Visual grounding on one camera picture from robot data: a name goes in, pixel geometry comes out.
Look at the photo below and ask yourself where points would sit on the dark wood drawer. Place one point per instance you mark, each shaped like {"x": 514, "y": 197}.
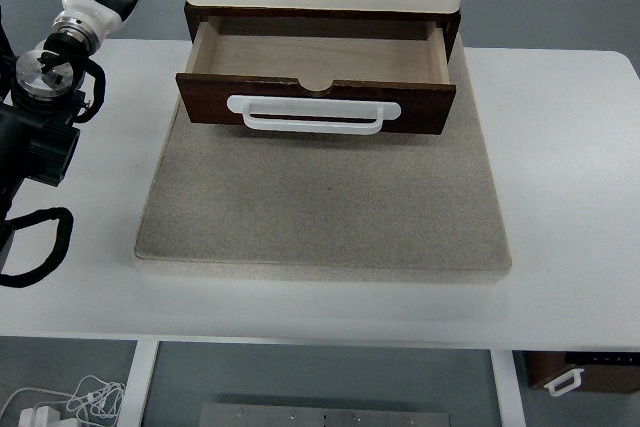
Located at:
{"x": 320, "y": 54}

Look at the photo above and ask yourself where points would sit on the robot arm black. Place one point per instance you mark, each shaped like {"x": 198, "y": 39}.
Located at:
{"x": 45, "y": 137}

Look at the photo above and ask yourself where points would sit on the grey mat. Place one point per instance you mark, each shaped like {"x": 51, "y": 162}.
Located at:
{"x": 325, "y": 197}

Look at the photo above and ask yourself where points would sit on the white table leg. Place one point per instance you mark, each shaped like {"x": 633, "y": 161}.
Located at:
{"x": 507, "y": 392}
{"x": 137, "y": 387}

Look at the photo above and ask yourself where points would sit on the white charger plug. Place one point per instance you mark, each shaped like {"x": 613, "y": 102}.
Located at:
{"x": 37, "y": 417}

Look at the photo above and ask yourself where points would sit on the brown wooden box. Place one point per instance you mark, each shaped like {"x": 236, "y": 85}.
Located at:
{"x": 610, "y": 377}

